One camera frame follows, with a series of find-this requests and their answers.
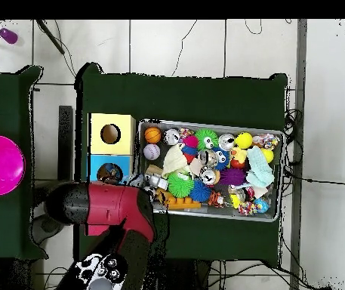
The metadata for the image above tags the black power cable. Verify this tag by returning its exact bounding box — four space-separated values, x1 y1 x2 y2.
283 171 345 186

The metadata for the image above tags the pink plastic object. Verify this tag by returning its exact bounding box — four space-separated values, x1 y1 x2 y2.
0 134 26 196

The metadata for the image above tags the orange toy basketball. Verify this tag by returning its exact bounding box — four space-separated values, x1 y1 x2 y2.
143 126 163 144

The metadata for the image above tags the silver plastic toy truck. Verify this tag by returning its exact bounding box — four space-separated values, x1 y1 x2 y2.
144 174 169 190

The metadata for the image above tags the white toy baseball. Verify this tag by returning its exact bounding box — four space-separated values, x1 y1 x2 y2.
143 143 162 161

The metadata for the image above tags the yellow smiley ball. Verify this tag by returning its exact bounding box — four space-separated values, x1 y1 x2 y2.
234 131 254 150

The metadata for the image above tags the light blue cloth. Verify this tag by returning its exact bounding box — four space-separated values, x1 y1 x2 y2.
245 145 276 189

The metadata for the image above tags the purple spiky ball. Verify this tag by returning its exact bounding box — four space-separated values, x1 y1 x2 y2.
219 167 247 186

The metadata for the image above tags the large green fuzzy eyed ball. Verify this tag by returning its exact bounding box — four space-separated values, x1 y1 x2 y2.
167 172 196 199

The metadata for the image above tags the dark green tablecloth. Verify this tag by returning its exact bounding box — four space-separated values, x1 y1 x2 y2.
0 65 49 261
73 62 288 262

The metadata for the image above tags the wooden box with three holes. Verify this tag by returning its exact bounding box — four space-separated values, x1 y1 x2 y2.
87 113 137 237

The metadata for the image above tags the blue fuzzy eyed ball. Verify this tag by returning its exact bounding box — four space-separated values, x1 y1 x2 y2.
212 147 231 171

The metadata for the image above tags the black rod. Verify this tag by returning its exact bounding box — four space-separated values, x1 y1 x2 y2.
35 19 66 55

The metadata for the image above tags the shallow metal mesh bin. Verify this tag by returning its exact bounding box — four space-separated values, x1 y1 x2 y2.
131 119 286 223

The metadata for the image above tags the small green fuzzy eyed ball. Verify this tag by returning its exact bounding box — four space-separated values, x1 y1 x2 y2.
194 128 219 152

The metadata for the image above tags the purple bottle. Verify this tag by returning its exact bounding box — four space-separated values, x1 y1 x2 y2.
0 27 19 45

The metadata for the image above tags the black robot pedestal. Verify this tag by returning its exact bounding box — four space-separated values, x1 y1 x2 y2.
159 258 212 290

